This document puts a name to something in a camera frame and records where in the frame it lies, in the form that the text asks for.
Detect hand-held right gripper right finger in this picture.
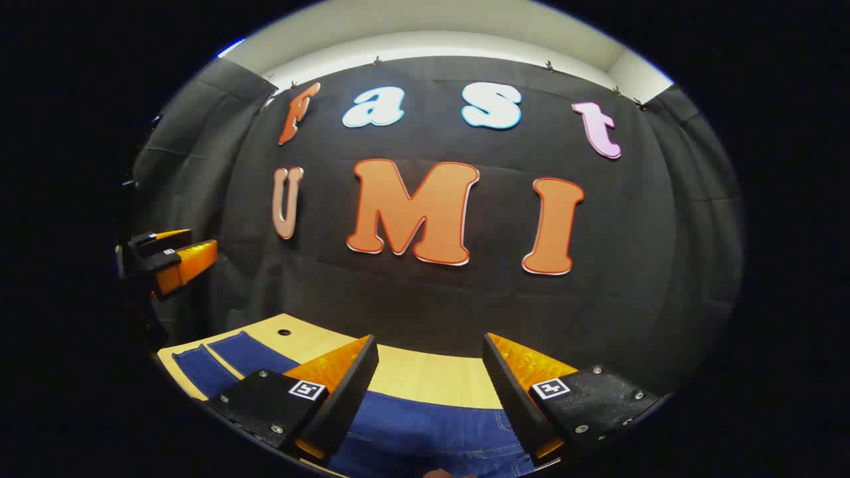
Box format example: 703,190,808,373
482,332,665,467

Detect blue denim jeans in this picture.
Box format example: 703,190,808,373
171,331,539,478

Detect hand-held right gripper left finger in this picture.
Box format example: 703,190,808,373
206,334,380,465

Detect black backdrop cloth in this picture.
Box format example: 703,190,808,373
129,56,744,392

